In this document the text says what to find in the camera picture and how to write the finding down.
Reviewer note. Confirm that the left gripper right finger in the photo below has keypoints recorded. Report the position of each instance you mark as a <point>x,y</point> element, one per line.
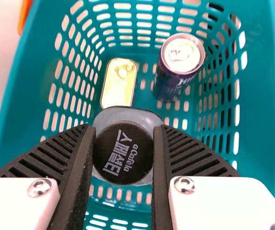
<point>183,155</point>

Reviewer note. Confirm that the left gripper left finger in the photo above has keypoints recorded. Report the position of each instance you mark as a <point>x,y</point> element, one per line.
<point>63,155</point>

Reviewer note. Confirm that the dark coffee bottle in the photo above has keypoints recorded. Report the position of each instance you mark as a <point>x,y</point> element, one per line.
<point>124,153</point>

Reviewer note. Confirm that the teal shopping basket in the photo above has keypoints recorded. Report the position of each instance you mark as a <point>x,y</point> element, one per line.
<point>32,95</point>

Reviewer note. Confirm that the purple can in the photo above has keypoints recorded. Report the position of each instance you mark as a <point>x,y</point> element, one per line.
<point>175,72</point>

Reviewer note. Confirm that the gold rectangular tin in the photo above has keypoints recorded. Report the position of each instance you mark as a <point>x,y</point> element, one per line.
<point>118,88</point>

